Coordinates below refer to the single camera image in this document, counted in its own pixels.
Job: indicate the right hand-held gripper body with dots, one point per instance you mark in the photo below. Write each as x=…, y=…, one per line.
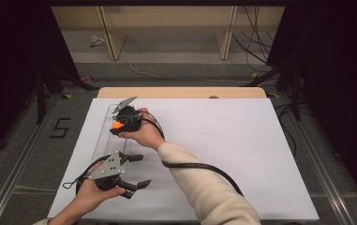
x=129, y=118

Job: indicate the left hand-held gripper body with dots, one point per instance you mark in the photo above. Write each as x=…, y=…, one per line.
x=109, y=167

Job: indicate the orange ball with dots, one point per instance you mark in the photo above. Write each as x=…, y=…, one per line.
x=117, y=125

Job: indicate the clear plastic tray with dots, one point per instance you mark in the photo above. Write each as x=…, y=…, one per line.
x=113, y=145

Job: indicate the person's right hand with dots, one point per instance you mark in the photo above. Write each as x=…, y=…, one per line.
x=146, y=134

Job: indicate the person's left hand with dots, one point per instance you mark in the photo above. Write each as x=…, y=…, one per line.
x=93, y=197

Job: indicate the pink cloth scrap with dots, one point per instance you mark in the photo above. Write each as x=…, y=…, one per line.
x=82, y=79

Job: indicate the yellow tape piece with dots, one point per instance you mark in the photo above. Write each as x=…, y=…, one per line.
x=273, y=95
x=68, y=96
x=254, y=75

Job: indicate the black stand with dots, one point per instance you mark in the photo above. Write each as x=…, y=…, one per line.
x=296, y=93
x=41, y=100

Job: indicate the beige wooden shelf unit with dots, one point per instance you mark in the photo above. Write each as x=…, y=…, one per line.
x=110, y=37

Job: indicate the white table sheet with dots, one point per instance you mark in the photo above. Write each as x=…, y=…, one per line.
x=235, y=146

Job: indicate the black curtain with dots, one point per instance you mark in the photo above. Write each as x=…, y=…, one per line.
x=10, y=62
x=338, y=62

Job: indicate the aluminium rail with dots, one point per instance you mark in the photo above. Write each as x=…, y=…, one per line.
x=10, y=184
x=323, y=184

